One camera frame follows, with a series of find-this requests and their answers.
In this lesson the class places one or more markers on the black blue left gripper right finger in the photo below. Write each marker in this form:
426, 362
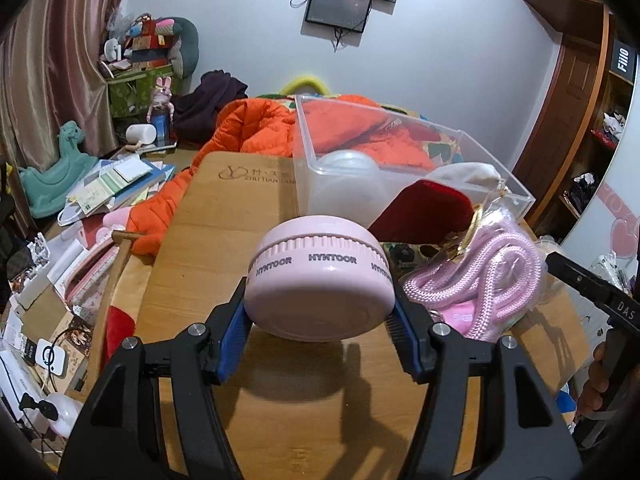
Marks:
520, 432

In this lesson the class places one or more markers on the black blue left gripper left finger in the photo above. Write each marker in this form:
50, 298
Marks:
119, 431

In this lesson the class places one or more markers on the black FiiO box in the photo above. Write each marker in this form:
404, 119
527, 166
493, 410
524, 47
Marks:
623, 61

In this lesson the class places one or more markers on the pink striped curtain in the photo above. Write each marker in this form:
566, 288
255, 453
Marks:
50, 75

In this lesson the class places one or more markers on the orange puffer jacket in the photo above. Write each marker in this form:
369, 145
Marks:
247, 130

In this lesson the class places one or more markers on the pink bunny figure bottle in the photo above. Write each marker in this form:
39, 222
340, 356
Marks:
161, 109

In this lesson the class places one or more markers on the wooden wardrobe shelf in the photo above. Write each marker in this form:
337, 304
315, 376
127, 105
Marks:
587, 20

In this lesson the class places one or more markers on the small black wall monitor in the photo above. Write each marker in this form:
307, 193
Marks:
349, 15

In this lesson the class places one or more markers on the yellow curved pillow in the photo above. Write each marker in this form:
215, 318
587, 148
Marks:
306, 82

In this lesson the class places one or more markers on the clear plastic storage box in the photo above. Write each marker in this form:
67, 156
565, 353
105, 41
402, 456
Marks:
351, 160

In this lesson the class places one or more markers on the red velvet drawstring pouch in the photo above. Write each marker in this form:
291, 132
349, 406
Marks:
425, 212

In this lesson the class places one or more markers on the grey plush toy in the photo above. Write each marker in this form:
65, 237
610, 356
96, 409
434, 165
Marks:
184, 53

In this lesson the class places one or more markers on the white mug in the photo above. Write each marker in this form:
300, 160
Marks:
142, 134

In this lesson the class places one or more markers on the brown wooden door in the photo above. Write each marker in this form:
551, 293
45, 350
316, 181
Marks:
561, 124

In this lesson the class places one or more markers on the stack of books and papers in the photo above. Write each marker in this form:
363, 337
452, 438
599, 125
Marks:
113, 184

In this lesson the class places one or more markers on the teal rocking horse toy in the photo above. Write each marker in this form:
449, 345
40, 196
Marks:
46, 190

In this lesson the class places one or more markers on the green storage box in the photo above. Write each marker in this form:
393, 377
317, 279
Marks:
130, 95

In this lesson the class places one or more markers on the dark purple clothing pile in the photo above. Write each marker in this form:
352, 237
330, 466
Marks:
196, 112

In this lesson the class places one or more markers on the pink lid frosted jar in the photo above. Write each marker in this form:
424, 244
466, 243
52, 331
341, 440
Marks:
318, 279

